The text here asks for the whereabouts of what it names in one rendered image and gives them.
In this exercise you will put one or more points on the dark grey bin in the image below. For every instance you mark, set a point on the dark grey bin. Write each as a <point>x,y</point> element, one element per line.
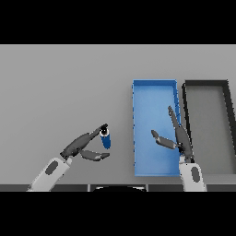
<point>209,126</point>

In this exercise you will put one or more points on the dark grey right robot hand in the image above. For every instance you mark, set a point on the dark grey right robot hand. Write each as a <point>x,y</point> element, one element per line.
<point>182,139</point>

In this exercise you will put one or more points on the blue pipe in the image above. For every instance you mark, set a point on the blue pipe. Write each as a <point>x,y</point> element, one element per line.
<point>105,139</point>

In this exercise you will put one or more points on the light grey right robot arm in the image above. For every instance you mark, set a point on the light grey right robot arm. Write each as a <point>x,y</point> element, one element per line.
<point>192,176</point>

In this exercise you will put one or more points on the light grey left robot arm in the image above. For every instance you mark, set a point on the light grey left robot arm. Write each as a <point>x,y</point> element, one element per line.
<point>49,175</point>

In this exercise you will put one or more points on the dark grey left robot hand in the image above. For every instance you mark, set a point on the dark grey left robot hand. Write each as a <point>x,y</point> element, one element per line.
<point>78,145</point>

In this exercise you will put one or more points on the blue bin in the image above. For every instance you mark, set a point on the blue bin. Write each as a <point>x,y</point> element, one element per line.
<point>153,129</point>

